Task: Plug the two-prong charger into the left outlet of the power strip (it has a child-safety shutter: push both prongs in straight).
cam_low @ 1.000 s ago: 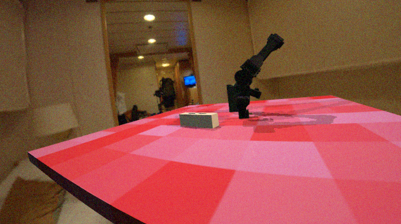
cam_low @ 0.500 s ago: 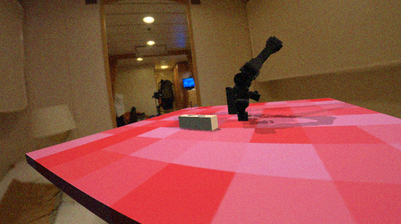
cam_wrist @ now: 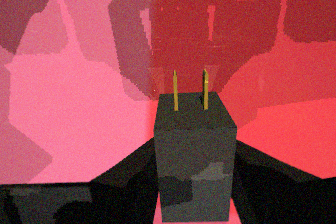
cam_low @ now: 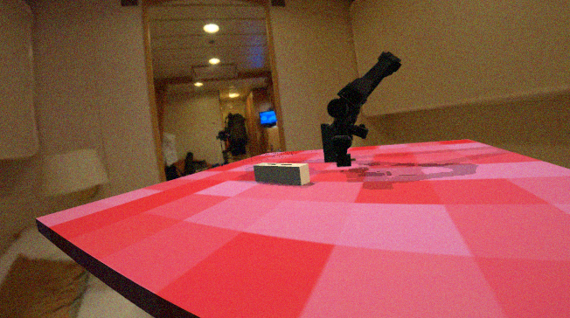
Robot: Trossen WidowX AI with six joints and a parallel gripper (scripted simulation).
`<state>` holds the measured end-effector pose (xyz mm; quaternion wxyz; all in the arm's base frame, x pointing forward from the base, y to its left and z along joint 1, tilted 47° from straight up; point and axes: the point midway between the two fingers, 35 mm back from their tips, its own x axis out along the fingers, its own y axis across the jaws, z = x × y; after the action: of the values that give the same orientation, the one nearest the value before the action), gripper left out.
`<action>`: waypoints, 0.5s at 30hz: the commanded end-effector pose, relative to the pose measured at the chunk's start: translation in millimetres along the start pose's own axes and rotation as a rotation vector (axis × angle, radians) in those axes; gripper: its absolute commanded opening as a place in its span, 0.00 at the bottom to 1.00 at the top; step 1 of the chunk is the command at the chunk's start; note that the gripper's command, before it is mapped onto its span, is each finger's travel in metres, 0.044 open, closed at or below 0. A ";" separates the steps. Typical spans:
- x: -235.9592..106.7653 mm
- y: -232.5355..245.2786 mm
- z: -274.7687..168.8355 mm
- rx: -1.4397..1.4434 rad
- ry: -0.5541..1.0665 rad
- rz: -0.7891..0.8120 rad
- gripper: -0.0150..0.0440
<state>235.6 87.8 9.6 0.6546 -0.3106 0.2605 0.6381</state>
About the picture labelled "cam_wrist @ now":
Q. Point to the black two-prong charger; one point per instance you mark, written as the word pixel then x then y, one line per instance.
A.
pixel 195 140

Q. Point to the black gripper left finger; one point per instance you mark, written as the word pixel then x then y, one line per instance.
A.
pixel 126 193

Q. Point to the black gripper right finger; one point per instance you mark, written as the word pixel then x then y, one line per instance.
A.
pixel 266 190

